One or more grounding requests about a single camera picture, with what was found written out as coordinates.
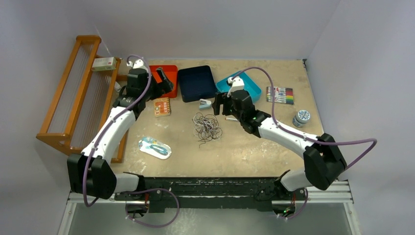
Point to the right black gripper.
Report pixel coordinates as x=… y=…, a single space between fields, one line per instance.
x=219 y=98

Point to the wooden rack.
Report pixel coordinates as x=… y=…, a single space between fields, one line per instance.
x=82 y=101

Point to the white red marker pen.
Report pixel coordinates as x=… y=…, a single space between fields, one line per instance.
x=231 y=119

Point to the light blue stapler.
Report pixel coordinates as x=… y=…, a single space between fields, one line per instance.
x=205 y=104

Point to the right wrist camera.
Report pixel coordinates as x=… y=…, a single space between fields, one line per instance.
x=235 y=83

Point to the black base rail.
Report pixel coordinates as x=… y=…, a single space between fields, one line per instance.
x=264 y=194

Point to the orange tray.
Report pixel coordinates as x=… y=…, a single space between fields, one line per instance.
x=171 y=72

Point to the blue white round tin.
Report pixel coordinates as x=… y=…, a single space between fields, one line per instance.
x=301 y=118

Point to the small white red box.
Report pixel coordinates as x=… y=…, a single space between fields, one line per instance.
x=104 y=64

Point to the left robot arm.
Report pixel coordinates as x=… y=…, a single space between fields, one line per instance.
x=89 y=171

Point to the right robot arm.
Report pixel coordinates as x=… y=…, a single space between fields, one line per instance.
x=323 y=161

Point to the marker pen pack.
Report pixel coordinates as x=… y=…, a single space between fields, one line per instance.
x=281 y=94

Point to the aluminium frame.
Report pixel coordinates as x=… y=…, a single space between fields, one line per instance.
x=329 y=212

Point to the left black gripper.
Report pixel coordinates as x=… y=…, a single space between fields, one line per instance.
x=162 y=88

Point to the light blue tray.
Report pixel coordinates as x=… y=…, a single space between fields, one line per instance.
x=249 y=85

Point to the dark blue tray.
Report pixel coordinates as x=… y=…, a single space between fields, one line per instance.
x=196 y=83

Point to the orange notebook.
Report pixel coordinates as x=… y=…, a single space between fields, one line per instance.
x=162 y=107

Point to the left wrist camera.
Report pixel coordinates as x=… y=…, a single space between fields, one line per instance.
x=137 y=64

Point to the scissors blister pack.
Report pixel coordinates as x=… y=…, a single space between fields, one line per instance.
x=154 y=148

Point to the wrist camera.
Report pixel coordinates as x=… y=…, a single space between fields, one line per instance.
x=137 y=64
x=235 y=83

